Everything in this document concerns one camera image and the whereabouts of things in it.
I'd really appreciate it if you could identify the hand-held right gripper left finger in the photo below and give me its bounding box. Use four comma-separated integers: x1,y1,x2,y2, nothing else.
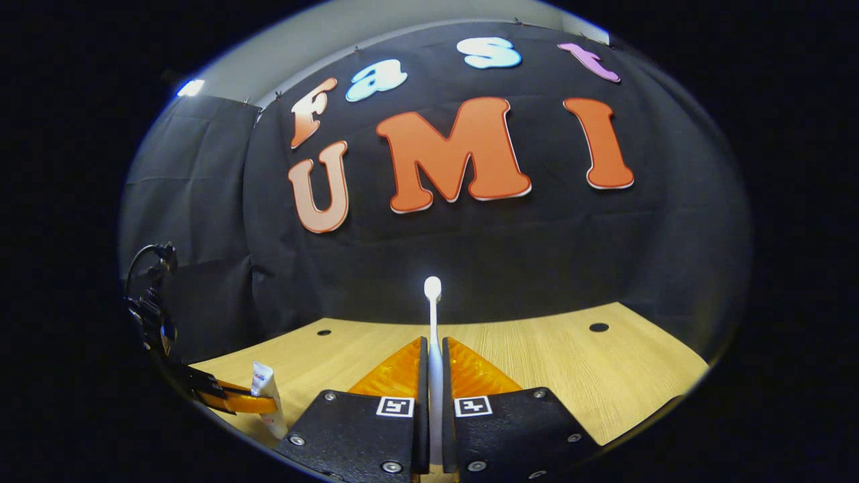
272,335,430,483

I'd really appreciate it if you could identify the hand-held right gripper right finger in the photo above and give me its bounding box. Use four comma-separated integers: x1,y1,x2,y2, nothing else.
441,335,601,483

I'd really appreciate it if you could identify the white toothpaste tube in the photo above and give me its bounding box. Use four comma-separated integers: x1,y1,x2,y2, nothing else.
252,362,289,440

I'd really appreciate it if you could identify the white toothbrush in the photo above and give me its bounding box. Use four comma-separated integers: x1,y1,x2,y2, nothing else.
424,276,445,467

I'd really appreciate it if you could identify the wooden desktop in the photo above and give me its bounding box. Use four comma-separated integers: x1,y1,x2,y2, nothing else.
191,302,711,483

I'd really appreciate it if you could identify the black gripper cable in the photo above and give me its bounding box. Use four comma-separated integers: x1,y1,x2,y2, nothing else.
125,243,178,299

